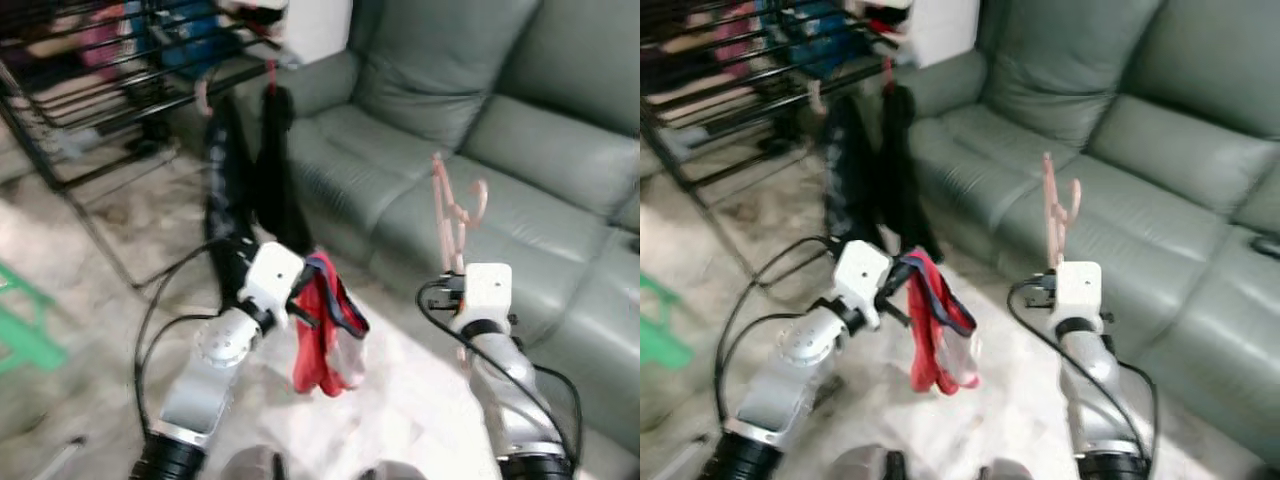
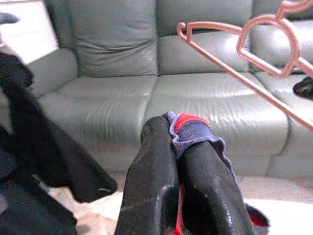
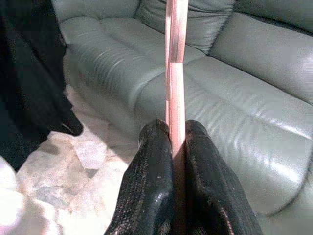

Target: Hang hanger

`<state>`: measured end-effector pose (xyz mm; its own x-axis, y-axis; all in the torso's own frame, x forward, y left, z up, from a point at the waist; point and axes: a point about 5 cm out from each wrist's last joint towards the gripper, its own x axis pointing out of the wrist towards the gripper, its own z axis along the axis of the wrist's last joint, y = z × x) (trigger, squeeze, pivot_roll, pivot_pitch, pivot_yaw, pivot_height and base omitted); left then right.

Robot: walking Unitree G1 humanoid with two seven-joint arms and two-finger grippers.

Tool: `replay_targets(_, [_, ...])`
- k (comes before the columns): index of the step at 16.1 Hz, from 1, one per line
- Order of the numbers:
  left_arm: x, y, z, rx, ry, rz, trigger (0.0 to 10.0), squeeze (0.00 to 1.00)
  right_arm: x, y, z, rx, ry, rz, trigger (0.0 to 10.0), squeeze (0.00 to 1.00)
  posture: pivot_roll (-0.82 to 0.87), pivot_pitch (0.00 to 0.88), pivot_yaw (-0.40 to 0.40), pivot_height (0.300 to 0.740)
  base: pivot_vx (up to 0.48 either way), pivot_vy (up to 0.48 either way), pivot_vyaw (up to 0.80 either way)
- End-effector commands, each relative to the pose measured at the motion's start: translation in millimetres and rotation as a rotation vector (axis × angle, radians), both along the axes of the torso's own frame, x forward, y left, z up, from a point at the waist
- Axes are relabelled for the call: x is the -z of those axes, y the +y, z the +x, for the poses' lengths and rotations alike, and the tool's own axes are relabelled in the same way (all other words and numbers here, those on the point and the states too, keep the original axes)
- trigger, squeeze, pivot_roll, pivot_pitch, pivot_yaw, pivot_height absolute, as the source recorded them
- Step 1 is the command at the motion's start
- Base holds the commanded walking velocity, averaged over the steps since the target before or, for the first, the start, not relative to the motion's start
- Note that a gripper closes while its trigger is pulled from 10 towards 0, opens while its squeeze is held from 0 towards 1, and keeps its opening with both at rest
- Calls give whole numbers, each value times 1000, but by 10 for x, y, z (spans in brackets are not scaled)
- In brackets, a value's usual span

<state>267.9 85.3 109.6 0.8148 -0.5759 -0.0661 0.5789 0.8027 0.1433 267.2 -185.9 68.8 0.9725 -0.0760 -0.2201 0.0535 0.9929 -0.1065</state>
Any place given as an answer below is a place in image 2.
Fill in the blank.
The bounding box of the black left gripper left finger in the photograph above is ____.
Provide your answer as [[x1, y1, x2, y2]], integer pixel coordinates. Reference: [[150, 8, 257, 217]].
[[114, 115, 181, 235]]

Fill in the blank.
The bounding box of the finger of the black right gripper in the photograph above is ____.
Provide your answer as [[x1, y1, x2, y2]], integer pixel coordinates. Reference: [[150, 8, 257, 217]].
[[292, 76, 313, 100]]

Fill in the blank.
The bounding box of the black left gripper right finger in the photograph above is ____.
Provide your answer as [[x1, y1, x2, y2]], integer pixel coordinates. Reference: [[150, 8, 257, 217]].
[[179, 141, 257, 235]]

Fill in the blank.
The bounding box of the pink plastic hanger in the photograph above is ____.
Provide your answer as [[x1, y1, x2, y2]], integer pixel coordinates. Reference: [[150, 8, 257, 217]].
[[176, 0, 313, 132]]

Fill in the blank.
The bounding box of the red garment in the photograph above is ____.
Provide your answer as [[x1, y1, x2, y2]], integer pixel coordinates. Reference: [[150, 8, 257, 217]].
[[165, 110, 269, 235]]

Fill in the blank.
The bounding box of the grey green leather sofa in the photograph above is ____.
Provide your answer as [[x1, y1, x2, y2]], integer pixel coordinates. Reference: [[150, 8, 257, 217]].
[[24, 0, 313, 178]]

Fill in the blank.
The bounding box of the black garment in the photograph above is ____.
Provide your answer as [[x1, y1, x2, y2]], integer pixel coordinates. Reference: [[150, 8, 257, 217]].
[[0, 50, 118, 235]]

